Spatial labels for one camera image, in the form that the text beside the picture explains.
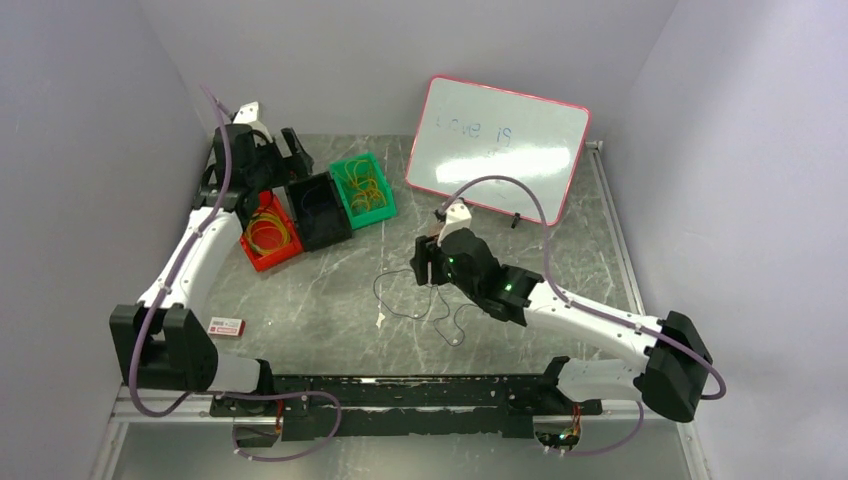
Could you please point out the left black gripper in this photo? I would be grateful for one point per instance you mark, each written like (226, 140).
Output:
(289, 169)

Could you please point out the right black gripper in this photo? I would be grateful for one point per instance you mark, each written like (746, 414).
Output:
(427, 250)

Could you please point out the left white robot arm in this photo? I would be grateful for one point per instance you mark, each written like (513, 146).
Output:
(159, 340)

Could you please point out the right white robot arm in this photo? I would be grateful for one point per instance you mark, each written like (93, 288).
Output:
(661, 362)

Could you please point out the red plastic bin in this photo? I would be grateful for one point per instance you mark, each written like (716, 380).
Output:
(271, 237)

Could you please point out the black plastic bin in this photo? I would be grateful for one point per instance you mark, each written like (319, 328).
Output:
(317, 212)

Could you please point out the green plastic bin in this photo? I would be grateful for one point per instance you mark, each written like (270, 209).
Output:
(364, 190)

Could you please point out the pink framed whiteboard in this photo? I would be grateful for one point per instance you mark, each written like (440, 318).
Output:
(518, 151)

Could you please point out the small red white box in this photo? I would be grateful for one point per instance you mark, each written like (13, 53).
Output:
(226, 327)

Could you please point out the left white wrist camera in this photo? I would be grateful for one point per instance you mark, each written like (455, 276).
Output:
(250, 114)

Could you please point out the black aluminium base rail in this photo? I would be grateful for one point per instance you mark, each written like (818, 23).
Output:
(521, 406)

